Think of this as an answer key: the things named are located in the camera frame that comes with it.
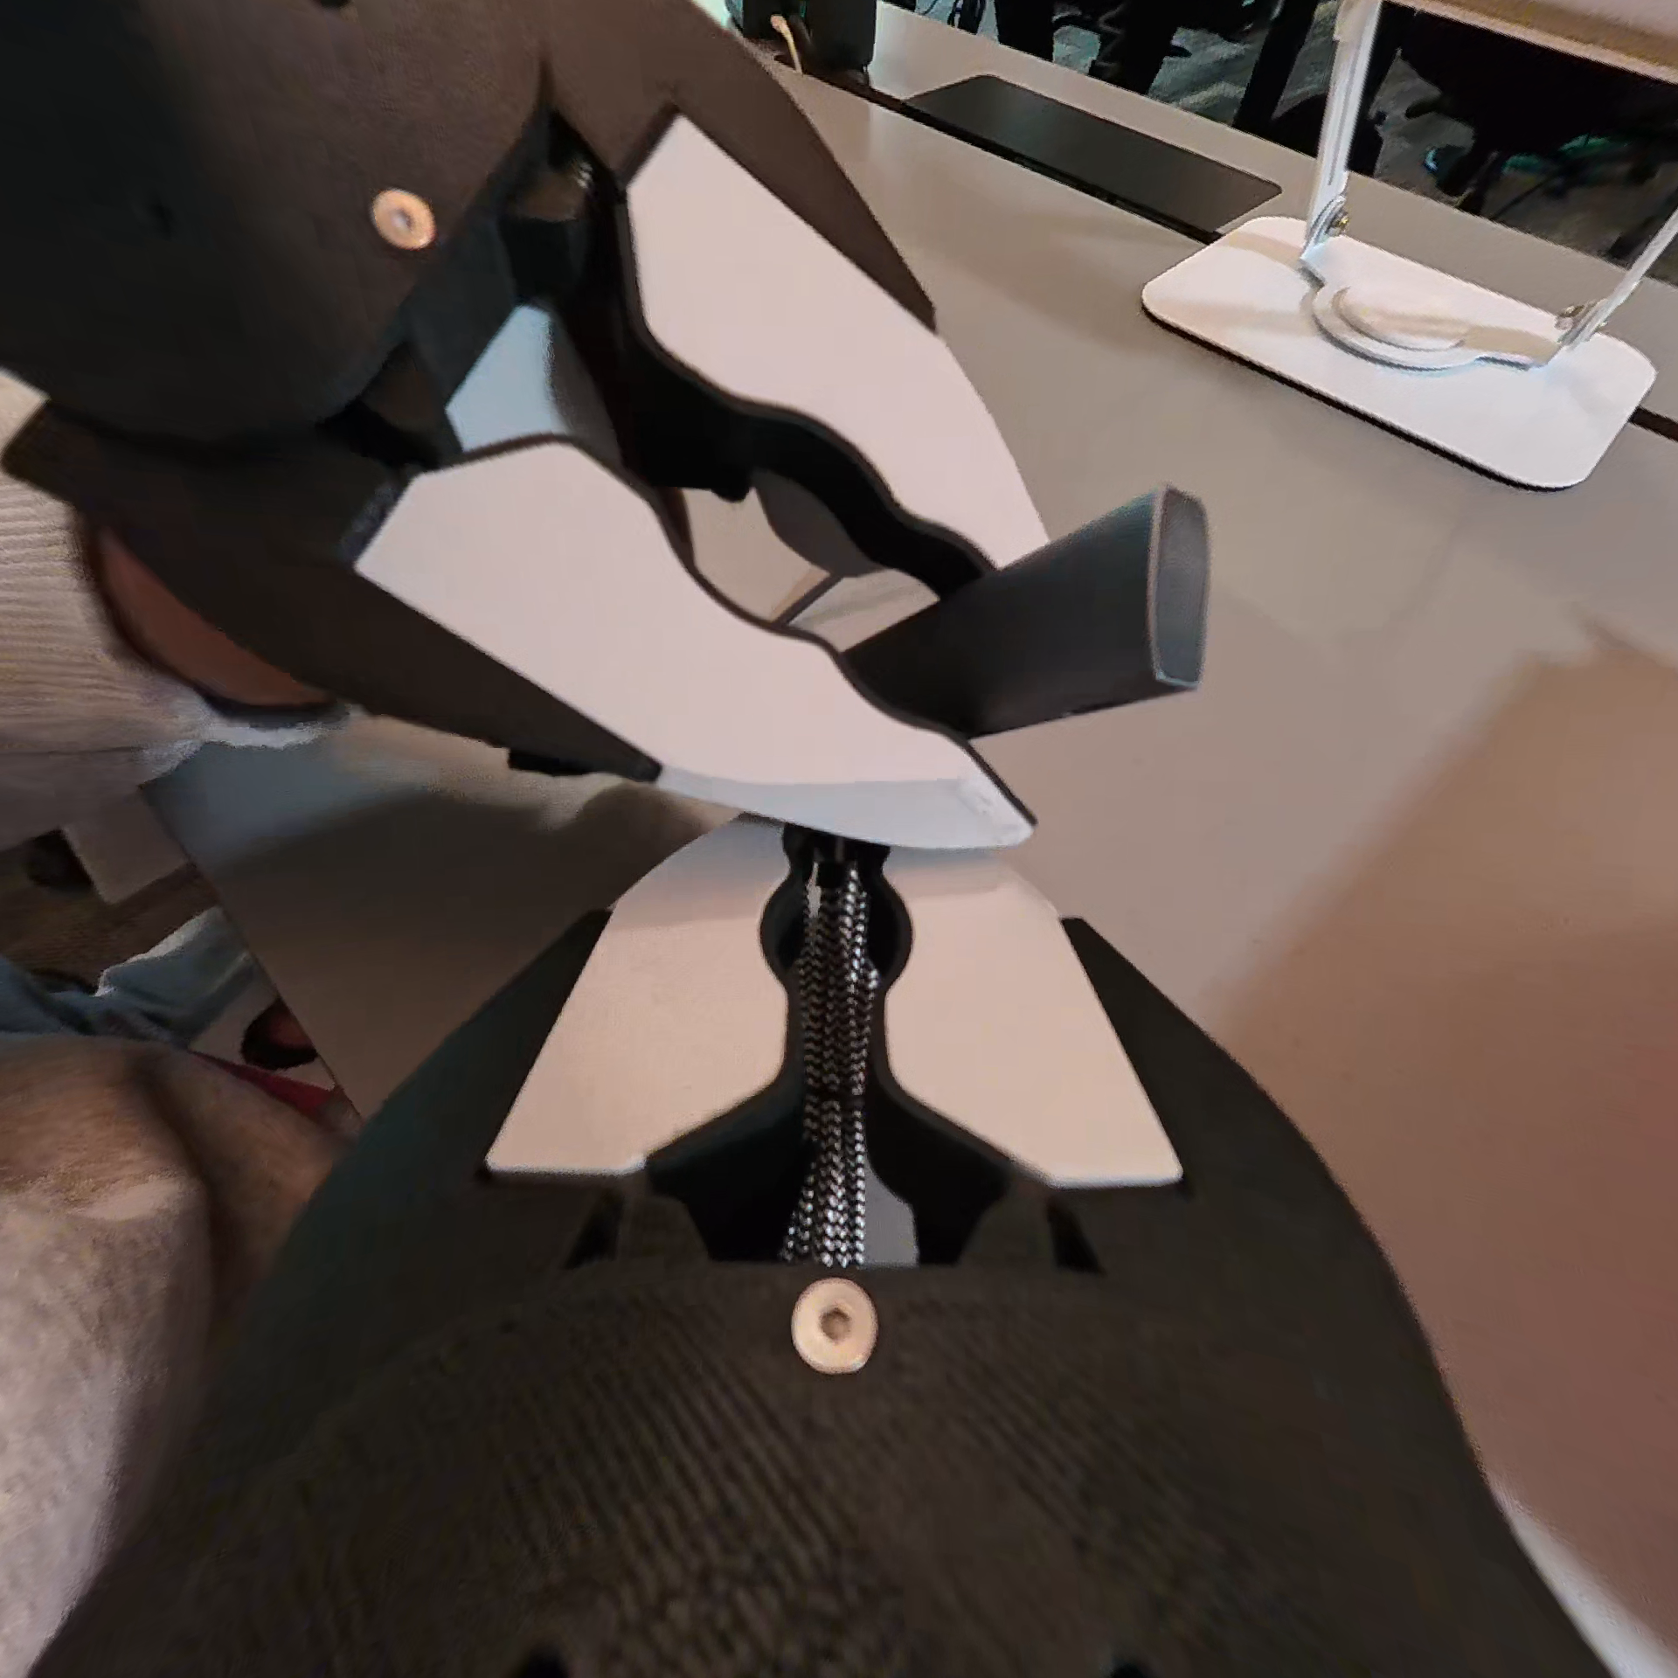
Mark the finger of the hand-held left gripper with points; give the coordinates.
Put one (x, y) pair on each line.
(812, 332)
(590, 588)

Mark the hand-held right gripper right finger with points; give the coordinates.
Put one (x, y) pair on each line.
(1011, 1046)

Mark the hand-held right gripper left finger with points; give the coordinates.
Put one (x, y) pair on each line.
(654, 1039)

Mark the person's left forearm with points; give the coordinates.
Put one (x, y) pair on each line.
(55, 655)

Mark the black desk flap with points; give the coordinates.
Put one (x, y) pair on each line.
(1089, 143)

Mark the grey desk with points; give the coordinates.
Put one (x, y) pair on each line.
(1310, 655)

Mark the person's left hand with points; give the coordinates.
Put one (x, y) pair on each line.
(155, 643)

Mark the white laptop stand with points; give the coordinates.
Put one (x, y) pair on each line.
(1505, 397)

